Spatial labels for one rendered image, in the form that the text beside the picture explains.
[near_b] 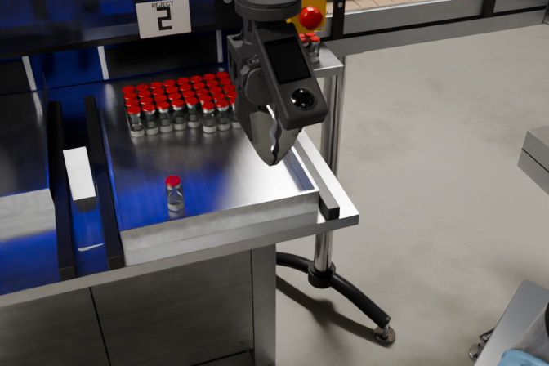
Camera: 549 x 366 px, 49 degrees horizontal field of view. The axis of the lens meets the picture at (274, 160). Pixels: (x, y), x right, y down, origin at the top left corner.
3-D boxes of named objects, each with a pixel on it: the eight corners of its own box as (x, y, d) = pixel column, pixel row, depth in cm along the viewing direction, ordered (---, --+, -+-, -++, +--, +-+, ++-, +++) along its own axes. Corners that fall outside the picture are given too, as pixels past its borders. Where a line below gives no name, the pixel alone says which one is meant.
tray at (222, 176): (100, 113, 102) (97, 95, 100) (249, 90, 108) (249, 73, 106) (123, 252, 76) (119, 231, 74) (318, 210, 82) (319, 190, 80)
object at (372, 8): (261, 71, 122) (261, -4, 113) (241, 39, 134) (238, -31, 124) (547, 27, 139) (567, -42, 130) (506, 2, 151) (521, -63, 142)
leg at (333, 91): (301, 274, 181) (310, 36, 135) (329, 268, 183) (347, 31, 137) (312, 296, 174) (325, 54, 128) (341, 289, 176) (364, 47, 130)
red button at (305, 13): (295, 24, 108) (296, 3, 106) (316, 22, 109) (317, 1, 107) (302, 33, 105) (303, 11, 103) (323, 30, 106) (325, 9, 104)
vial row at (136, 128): (130, 131, 97) (126, 107, 95) (238, 113, 102) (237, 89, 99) (131, 139, 96) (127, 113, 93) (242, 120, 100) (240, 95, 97)
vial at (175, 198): (167, 203, 83) (162, 178, 81) (182, 199, 84) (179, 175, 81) (169, 213, 81) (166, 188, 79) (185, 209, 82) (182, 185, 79)
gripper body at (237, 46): (285, 71, 76) (287, -24, 69) (310, 105, 69) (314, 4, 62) (226, 80, 74) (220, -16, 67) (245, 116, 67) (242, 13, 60)
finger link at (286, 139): (283, 140, 80) (284, 78, 74) (299, 166, 75) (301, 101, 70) (261, 144, 79) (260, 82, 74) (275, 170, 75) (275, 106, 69)
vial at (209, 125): (202, 127, 98) (199, 102, 96) (215, 125, 99) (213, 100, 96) (204, 134, 97) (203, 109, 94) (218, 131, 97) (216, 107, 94)
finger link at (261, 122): (261, 144, 79) (260, 82, 74) (275, 170, 75) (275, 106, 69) (238, 149, 78) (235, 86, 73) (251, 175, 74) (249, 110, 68)
